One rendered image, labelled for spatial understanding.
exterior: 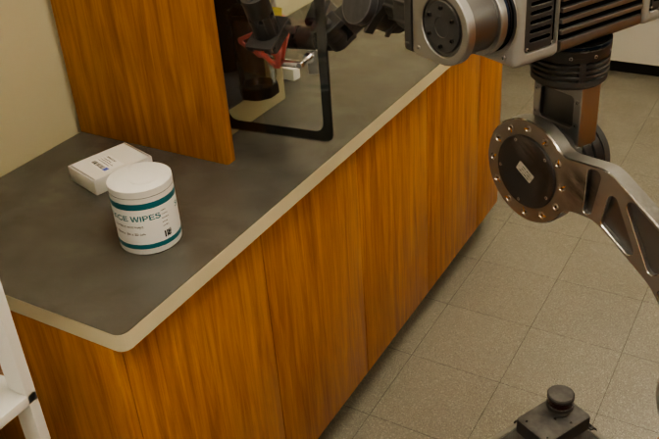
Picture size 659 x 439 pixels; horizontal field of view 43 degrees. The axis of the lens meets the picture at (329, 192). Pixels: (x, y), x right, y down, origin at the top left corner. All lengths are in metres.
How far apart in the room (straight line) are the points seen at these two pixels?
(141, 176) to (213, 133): 0.35
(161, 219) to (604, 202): 0.84
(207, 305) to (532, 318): 1.52
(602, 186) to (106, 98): 1.29
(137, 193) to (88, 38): 0.62
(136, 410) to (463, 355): 1.42
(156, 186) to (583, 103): 0.81
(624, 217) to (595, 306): 1.71
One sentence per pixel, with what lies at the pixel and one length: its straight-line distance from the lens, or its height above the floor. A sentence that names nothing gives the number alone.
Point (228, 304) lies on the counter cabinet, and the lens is 1.84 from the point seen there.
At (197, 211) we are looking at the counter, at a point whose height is 0.94.
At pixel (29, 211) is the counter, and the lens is 2.00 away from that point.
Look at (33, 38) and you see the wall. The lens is 2.24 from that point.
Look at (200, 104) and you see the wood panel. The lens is 2.00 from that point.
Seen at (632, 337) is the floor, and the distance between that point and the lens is 3.00.
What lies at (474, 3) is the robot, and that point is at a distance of 1.27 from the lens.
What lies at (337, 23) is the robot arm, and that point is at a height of 1.25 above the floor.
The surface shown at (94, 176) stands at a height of 0.98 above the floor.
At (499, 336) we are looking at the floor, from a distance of 2.93.
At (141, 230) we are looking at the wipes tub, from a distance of 1.71.
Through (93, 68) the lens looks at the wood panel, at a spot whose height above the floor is 1.14.
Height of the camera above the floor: 1.87
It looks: 30 degrees down
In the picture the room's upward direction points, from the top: 4 degrees counter-clockwise
